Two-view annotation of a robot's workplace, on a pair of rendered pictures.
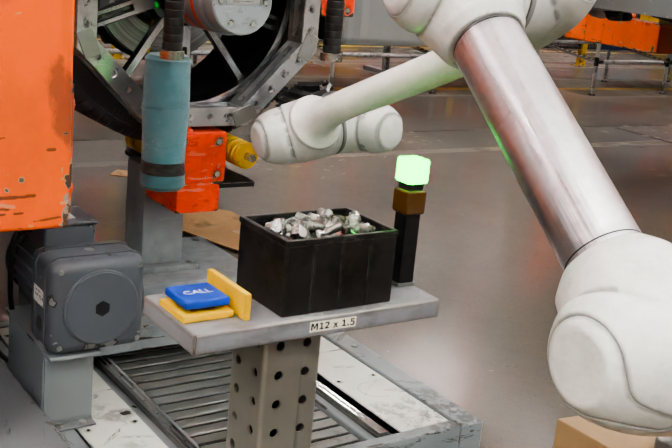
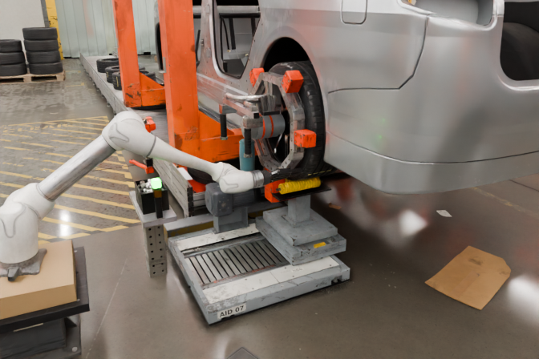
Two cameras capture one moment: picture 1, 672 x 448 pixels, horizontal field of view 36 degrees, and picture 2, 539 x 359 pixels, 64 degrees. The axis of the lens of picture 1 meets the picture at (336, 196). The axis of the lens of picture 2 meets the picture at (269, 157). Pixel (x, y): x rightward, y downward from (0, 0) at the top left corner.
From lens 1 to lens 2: 3.18 m
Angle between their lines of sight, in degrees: 93
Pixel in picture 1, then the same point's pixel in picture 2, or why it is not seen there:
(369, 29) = (332, 159)
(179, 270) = (289, 223)
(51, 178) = not seen: hidden behind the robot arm
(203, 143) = not seen: hidden behind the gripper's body
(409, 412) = (217, 294)
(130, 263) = (212, 192)
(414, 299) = (143, 219)
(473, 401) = (261, 334)
